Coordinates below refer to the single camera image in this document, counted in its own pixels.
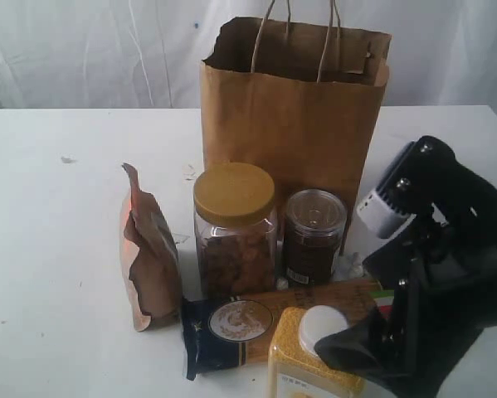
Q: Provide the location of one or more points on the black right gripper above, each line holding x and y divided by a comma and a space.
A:
441, 265

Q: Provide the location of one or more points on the yellow grain bottle white cap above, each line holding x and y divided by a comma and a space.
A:
294, 368

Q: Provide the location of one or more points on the brown paper shopping bag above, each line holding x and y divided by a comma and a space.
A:
299, 100

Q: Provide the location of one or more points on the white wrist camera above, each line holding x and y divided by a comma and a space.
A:
391, 202

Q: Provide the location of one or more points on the crumpled brown paper pouch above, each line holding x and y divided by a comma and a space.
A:
149, 259

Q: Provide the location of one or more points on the dark tea jar clear lid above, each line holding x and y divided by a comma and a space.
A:
313, 233

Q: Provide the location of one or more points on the clear jar with gold lid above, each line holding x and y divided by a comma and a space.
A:
235, 226

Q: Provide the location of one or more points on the white backdrop curtain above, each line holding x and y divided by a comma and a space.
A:
146, 54

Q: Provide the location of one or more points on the spaghetti packet with Italian flag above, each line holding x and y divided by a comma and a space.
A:
226, 333

